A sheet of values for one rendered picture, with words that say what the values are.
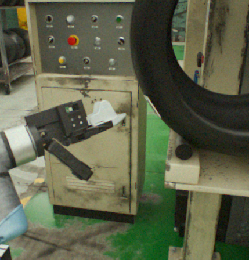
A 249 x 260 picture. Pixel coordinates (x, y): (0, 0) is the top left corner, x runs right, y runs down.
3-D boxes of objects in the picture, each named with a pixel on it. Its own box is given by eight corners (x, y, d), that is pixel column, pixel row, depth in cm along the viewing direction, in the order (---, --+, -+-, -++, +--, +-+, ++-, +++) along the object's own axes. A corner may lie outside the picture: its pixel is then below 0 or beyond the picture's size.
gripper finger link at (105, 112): (125, 93, 64) (86, 106, 60) (132, 119, 65) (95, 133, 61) (119, 94, 67) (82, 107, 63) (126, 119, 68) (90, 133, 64)
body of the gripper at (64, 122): (85, 97, 59) (25, 116, 55) (98, 138, 61) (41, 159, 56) (74, 100, 66) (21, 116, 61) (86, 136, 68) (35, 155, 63)
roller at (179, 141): (191, 113, 108) (178, 113, 108) (190, 101, 106) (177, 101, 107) (192, 161, 76) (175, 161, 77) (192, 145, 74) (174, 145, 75)
